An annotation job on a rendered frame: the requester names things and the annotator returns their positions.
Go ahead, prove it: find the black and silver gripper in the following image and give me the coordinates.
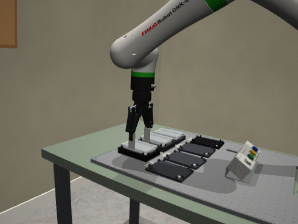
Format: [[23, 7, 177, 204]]
[[125, 91, 153, 150]]

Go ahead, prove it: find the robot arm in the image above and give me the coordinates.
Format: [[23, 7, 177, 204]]
[[110, 0, 298, 93]]

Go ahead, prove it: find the white button panel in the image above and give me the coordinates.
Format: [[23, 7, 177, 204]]
[[225, 141, 260, 183]]

